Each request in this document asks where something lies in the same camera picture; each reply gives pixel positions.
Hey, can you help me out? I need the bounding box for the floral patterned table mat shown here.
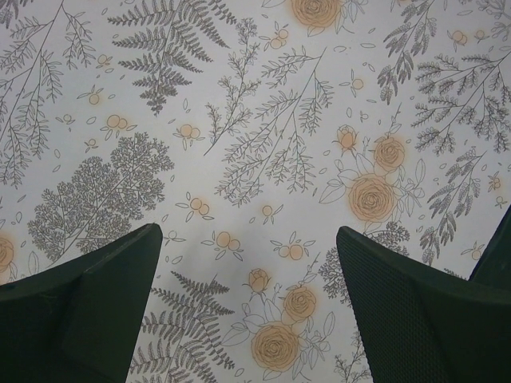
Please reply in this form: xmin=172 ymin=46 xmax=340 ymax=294
xmin=1 ymin=1 xmax=510 ymax=382

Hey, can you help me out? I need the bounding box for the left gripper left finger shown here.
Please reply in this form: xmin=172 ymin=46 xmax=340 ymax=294
xmin=1 ymin=223 xmax=162 ymax=382

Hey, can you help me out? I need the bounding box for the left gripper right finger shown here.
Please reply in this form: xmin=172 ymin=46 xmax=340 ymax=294
xmin=336 ymin=226 xmax=510 ymax=382

